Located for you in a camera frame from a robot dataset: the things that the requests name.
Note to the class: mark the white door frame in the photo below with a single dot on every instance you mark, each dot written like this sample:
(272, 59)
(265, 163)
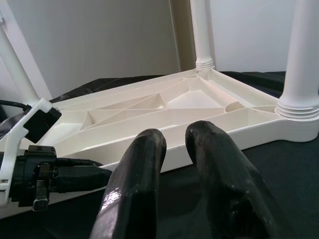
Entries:
(183, 32)

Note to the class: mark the white plastic children table top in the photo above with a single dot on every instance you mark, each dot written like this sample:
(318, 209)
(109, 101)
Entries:
(174, 119)

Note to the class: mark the black cloth table cover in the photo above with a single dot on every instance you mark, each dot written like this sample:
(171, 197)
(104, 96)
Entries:
(286, 186)

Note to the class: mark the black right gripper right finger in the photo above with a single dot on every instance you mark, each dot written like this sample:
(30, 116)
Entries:
(224, 189)

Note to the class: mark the white plastic table leg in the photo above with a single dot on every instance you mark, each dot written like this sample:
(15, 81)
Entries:
(203, 32)
(301, 62)
(17, 67)

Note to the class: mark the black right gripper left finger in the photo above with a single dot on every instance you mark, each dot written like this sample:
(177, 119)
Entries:
(134, 189)

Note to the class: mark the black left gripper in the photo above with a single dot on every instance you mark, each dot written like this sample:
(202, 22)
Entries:
(27, 174)

